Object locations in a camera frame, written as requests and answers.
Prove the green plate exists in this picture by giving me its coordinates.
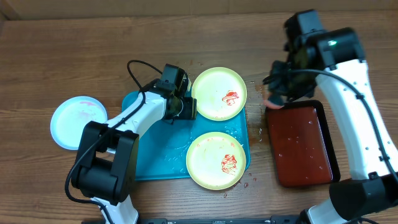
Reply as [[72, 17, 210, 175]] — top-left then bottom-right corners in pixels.
[[192, 67, 247, 121], [186, 132, 246, 190]]

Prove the teal plastic tray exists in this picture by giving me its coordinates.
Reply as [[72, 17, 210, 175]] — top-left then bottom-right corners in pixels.
[[121, 88, 251, 182]]

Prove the light blue plate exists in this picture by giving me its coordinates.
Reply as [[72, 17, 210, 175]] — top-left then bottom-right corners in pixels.
[[50, 96, 108, 151]]

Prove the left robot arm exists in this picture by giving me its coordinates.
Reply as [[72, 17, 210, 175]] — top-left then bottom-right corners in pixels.
[[65, 91, 197, 223]]

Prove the dark red tray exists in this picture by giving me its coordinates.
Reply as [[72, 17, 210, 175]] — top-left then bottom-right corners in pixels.
[[266, 100, 341, 188]]

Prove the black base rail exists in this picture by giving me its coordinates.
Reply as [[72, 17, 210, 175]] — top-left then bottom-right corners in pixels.
[[137, 215, 302, 224]]

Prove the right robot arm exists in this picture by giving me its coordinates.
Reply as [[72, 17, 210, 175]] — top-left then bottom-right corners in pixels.
[[263, 27, 397, 223]]

